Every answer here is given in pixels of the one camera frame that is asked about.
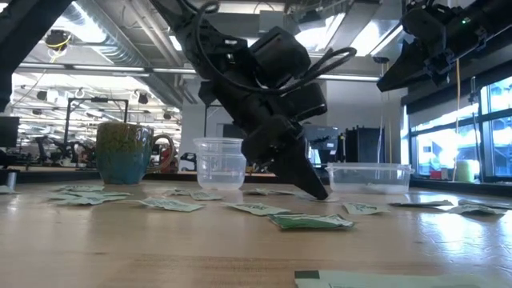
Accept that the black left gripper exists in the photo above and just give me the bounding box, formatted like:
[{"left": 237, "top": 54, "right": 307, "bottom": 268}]
[{"left": 199, "top": 26, "right": 330, "bottom": 201}]

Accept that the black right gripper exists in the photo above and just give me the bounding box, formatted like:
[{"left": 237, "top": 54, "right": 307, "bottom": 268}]
[{"left": 376, "top": 11, "right": 487, "bottom": 94}]

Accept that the round clear plastic cup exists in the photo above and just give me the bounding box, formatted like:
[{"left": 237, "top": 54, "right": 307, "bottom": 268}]
[{"left": 193, "top": 137, "right": 248, "bottom": 191}]

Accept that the black machine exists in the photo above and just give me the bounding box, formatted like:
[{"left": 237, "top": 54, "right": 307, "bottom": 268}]
[{"left": 310, "top": 124, "right": 340, "bottom": 166}]

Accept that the linear ceiling light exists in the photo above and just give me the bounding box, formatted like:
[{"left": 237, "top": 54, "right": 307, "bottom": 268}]
[
  {"left": 15, "top": 62, "right": 152, "bottom": 77},
  {"left": 315, "top": 73, "right": 381, "bottom": 82}
]

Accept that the black cabinet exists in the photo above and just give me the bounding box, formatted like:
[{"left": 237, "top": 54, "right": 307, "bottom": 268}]
[{"left": 344, "top": 126, "right": 386, "bottom": 164}]

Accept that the rectangular clear plastic container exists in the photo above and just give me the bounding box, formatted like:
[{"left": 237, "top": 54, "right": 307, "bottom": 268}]
[{"left": 324, "top": 162, "right": 415, "bottom": 196}]

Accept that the yellow green container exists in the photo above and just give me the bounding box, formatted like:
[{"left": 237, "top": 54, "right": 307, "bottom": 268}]
[{"left": 455, "top": 159, "right": 476, "bottom": 184}]

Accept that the large glass window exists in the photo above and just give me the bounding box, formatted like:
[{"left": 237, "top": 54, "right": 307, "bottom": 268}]
[{"left": 407, "top": 75, "right": 512, "bottom": 182}]

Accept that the red background object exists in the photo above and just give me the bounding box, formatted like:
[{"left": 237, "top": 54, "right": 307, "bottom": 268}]
[{"left": 158, "top": 144, "right": 180, "bottom": 174}]

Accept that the olive and teal ceramic mug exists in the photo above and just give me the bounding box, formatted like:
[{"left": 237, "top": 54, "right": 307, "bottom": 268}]
[{"left": 94, "top": 122, "right": 177, "bottom": 186}]

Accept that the black monitor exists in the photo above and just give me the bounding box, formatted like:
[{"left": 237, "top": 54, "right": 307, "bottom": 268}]
[{"left": 0, "top": 116, "right": 20, "bottom": 148}]

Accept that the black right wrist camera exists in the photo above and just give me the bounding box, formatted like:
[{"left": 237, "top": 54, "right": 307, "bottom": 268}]
[{"left": 401, "top": 14, "right": 448, "bottom": 55}]

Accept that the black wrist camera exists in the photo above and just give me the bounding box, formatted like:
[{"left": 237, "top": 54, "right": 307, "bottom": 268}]
[
  {"left": 279, "top": 82, "right": 329, "bottom": 122},
  {"left": 401, "top": 14, "right": 448, "bottom": 55}
]

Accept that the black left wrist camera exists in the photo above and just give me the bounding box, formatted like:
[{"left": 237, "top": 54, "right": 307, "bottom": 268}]
[{"left": 279, "top": 82, "right": 329, "bottom": 122}]

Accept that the black ceiling cord reel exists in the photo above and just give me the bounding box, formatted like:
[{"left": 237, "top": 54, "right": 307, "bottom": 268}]
[{"left": 43, "top": 29, "right": 73, "bottom": 52}]

